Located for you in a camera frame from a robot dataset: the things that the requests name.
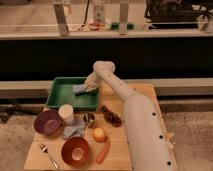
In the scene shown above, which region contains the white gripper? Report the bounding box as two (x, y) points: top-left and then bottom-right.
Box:
(84, 73), (100, 91)

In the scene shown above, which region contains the blue grey sponge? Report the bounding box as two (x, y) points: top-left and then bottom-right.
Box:
(73, 84), (95, 95)

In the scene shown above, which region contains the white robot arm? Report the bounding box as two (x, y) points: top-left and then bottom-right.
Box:
(84, 61), (175, 171)

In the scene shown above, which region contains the green plastic tray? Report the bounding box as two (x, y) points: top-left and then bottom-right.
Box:
(46, 77), (99, 111)

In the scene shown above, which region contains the small metal cup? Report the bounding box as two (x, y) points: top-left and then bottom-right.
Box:
(83, 112), (95, 128)

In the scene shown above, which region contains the white plastic cup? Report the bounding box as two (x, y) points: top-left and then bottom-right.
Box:
(58, 104), (74, 124)

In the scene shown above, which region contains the dark brown grape bunch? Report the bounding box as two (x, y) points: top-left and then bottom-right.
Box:
(100, 105), (122, 127)

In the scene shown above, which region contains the grey blue cloth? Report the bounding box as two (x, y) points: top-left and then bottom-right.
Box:
(63, 120), (85, 139)

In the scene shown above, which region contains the yellow apple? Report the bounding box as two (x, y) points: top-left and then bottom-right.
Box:
(93, 128), (107, 142)

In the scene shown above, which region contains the red object on shelf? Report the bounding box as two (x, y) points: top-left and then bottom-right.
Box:
(89, 23), (103, 31)

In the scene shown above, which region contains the wooden board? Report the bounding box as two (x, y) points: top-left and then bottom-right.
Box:
(24, 83), (177, 171)

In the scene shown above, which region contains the purple plastic bowl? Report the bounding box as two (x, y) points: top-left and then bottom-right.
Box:
(34, 110), (63, 135)

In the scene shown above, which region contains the green object on shelf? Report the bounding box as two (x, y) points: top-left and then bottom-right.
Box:
(110, 22), (134, 30)

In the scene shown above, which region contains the red orange bowl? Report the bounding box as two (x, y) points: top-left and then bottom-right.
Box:
(61, 137), (90, 167)

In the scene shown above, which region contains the clear bottle on shelf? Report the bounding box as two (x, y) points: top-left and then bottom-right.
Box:
(93, 0), (105, 24)

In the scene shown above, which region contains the orange carrot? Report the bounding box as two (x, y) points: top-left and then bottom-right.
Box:
(96, 138), (110, 164)

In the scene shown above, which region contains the silver metal fork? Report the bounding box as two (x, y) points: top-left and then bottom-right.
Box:
(39, 144), (60, 170)

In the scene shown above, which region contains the dark machine on shelf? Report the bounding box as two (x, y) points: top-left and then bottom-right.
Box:
(144, 0), (213, 29)

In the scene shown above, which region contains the left grey metal post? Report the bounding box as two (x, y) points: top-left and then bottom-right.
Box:
(53, 0), (69, 36)

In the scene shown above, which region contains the grey metal post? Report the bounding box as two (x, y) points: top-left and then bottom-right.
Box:
(53, 0), (69, 36)
(119, 2), (129, 35)

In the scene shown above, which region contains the right grey metal post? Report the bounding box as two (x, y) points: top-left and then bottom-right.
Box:
(119, 2), (129, 35)

